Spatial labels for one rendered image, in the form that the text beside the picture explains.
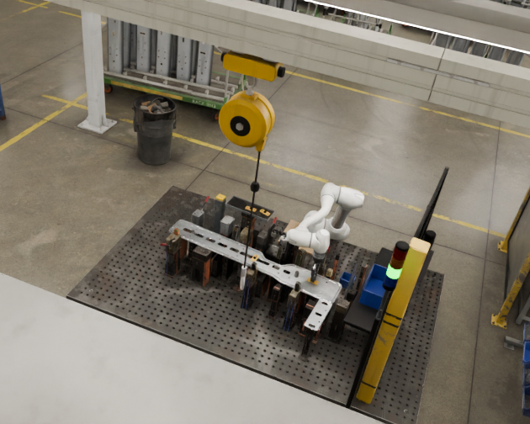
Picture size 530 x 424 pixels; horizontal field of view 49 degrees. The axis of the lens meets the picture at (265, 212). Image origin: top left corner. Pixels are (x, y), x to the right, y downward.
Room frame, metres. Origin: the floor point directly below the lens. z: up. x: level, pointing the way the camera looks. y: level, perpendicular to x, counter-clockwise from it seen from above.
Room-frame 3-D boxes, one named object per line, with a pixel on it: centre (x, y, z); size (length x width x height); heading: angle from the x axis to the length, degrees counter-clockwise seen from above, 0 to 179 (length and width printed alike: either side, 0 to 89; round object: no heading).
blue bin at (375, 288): (3.05, -0.86, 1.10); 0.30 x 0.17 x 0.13; 161
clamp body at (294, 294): (2.93, -0.28, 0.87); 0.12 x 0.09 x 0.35; 159
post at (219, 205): (3.76, 0.36, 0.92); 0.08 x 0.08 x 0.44; 69
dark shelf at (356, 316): (3.13, -0.89, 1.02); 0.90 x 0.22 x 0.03; 159
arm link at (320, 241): (3.10, -0.40, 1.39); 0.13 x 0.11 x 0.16; 86
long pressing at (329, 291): (3.27, 0.05, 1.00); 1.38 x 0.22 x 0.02; 69
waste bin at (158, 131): (5.97, 1.42, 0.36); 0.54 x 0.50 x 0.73; 164
